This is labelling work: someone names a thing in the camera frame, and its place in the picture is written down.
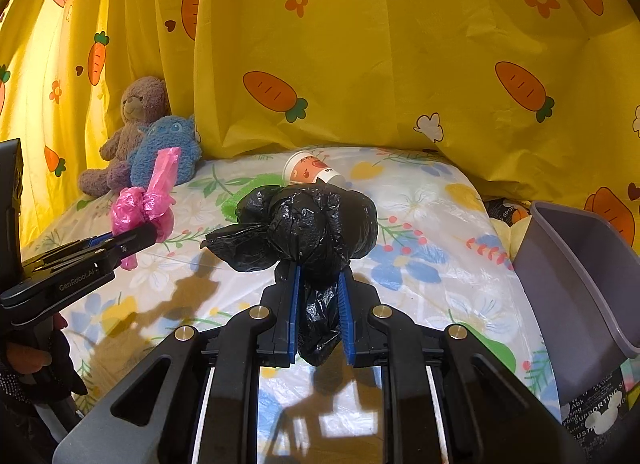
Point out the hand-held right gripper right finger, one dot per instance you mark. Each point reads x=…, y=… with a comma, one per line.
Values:
x=348, y=314

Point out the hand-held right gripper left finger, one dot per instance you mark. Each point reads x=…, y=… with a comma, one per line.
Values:
x=292, y=314

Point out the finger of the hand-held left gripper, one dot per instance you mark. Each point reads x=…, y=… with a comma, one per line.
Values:
x=75, y=246
x=130, y=244

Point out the pink plastic bag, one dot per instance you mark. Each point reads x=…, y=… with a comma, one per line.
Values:
x=165, y=174

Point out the black plastic bag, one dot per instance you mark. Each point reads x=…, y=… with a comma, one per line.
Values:
x=310, y=224

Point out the grey plastic bin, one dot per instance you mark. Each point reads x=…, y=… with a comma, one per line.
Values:
x=575, y=294

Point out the person's left hand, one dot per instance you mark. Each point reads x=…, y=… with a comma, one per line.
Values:
x=60, y=369

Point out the blue plush toy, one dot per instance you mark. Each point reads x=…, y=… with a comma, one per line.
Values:
x=170, y=134

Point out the floral bedsheet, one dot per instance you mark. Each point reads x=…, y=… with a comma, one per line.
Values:
x=425, y=194

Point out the small orange paper cup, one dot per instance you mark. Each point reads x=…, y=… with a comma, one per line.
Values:
x=305, y=169

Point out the brown teddy bear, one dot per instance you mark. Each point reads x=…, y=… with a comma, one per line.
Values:
x=142, y=99

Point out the small yellow plush toy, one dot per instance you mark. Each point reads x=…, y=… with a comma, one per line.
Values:
x=517, y=239

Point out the black printed cloth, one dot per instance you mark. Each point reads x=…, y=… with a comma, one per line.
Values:
x=595, y=419

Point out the yellow carrot print curtain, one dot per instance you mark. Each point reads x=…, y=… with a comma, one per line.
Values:
x=400, y=44

